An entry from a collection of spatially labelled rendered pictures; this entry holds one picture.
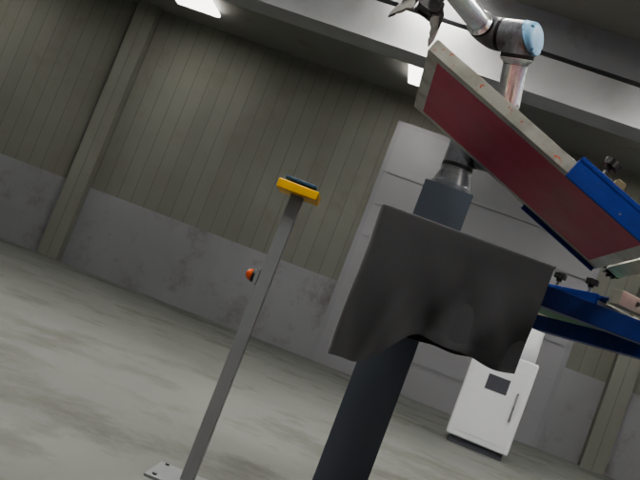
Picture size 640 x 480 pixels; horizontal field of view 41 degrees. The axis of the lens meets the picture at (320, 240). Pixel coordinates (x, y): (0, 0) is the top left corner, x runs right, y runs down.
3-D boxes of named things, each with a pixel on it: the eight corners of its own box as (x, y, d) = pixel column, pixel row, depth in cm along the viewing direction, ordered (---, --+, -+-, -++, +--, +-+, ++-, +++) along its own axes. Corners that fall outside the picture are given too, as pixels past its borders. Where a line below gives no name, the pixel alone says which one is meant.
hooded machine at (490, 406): (440, 430, 798) (488, 301, 808) (501, 455, 789) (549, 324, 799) (443, 439, 727) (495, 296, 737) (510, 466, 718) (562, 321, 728)
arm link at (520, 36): (482, 169, 319) (511, 19, 307) (519, 177, 310) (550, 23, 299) (467, 170, 310) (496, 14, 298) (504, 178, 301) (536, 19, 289)
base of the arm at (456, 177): (428, 188, 324) (437, 163, 324) (466, 201, 322) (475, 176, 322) (429, 180, 309) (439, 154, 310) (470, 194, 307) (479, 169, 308)
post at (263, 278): (143, 475, 247) (264, 167, 255) (160, 463, 269) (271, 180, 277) (213, 504, 246) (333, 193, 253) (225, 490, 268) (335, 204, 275)
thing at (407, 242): (332, 354, 225) (390, 205, 229) (333, 353, 229) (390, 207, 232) (499, 419, 222) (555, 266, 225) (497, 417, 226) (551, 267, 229)
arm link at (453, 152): (450, 168, 324) (462, 135, 325) (481, 175, 317) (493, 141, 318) (436, 157, 315) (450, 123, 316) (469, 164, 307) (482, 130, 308)
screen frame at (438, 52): (428, 49, 226) (437, 38, 226) (413, 106, 284) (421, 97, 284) (658, 253, 218) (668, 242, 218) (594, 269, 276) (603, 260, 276)
